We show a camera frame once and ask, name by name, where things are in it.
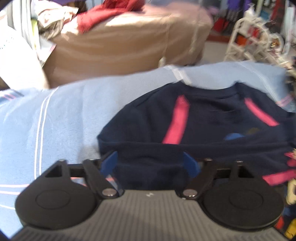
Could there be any navy Mickey Mouse sweatshirt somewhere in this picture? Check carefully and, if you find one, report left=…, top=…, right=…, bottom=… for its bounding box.
left=97, top=82, right=295, bottom=190

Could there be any pile of unfolded clothes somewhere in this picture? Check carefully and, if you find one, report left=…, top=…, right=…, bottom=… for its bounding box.
left=31, top=1, right=87, bottom=40

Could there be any light blue striped bed sheet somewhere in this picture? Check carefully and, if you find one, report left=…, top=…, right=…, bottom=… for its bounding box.
left=1, top=61, right=295, bottom=237

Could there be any white metal rack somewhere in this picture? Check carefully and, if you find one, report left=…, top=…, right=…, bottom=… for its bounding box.
left=223, top=5, right=293, bottom=70

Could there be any dark red cloth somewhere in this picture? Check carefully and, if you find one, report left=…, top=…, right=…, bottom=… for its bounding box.
left=76, top=0, right=145, bottom=33

